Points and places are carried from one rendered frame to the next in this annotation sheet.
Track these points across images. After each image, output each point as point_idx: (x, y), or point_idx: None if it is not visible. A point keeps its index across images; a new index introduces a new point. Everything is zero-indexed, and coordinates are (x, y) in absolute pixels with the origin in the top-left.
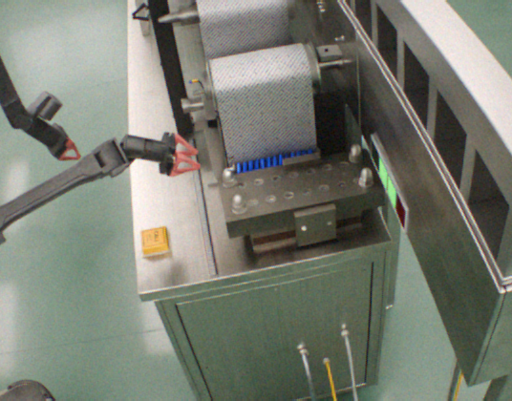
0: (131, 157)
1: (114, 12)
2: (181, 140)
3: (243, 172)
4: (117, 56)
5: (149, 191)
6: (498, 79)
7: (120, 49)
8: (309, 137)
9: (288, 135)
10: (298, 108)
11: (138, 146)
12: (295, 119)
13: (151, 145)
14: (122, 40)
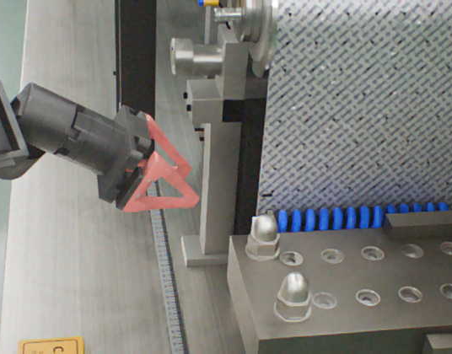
0: (34, 142)
1: None
2: (160, 134)
3: (291, 232)
4: None
5: (49, 257)
6: None
7: None
8: (447, 176)
9: (404, 161)
10: (446, 96)
11: (56, 116)
12: (431, 125)
13: (90, 123)
14: (2, 55)
